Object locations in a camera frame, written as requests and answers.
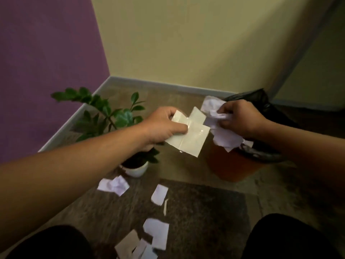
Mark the person's right leg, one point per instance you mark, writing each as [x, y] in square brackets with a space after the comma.
[288, 238]

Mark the person's left forearm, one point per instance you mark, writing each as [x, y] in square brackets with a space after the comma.
[67, 175]

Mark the orange waste bin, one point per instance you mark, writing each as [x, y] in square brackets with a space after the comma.
[231, 165]

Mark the white plant pot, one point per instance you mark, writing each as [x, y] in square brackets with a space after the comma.
[136, 171]

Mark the white paper bundle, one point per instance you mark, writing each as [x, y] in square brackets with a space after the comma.
[223, 138]

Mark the crumpled white paper scrap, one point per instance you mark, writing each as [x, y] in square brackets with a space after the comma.
[114, 185]

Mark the person's leg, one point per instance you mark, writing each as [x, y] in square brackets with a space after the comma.
[288, 238]
[51, 244]

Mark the dark floor mat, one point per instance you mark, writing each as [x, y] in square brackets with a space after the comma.
[204, 221]

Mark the person's left thumb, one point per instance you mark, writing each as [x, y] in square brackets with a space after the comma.
[176, 128]

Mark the person's left hand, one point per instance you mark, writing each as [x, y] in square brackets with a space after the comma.
[157, 126]

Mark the person's right hand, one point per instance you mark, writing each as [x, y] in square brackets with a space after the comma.
[244, 118]

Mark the large white paper scrap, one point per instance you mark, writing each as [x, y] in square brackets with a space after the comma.
[157, 231]

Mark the person's left leg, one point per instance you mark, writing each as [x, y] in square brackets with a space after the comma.
[51, 244]

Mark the torn white paper scrap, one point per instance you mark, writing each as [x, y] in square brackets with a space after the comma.
[145, 252]

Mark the person's right forearm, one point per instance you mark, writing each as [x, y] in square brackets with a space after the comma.
[304, 151]

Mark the green leafy houseplant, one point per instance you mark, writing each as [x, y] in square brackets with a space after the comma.
[98, 107]

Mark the small white paper scrap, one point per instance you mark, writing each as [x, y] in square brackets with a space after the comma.
[159, 194]

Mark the person's right thumb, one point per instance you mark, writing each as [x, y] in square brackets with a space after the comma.
[225, 116]

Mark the cream paper sheet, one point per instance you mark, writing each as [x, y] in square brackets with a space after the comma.
[192, 137]

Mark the beige paper piece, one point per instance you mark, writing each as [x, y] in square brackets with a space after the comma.
[125, 245]

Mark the thin white paper strip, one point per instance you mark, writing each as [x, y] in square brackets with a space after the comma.
[165, 207]

